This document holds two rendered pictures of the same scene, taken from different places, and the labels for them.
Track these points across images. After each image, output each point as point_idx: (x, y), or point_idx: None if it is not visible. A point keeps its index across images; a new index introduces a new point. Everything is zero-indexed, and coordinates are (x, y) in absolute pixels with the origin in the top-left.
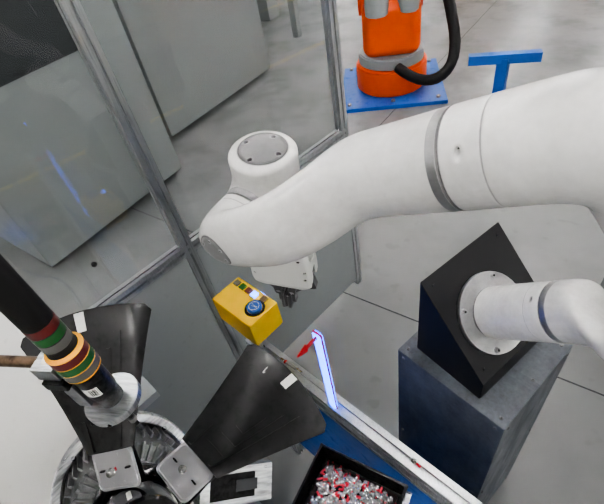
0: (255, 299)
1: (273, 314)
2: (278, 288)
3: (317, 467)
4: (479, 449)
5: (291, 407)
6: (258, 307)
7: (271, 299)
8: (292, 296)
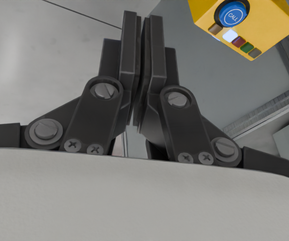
0: (228, 27)
1: (200, 2)
2: (175, 120)
3: None
4: None
5: None
6: (225, 14)
7: (202, 28)
8: (113, 67)
